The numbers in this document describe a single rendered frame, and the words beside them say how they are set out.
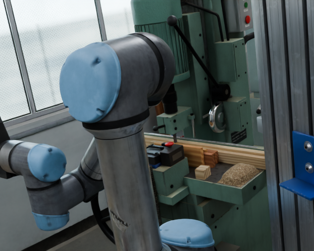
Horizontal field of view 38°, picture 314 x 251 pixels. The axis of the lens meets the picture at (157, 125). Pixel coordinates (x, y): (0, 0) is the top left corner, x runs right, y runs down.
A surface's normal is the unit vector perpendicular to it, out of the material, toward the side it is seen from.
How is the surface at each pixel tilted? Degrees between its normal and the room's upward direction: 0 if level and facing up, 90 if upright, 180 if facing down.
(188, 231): 8
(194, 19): 90
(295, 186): 0
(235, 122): 90
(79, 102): 82
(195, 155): 90
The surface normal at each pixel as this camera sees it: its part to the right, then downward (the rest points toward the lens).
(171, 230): -0.07, -0.98
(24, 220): 0.65, 0.13
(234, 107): -0.64, 0.32
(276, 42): -0.89, 0.25
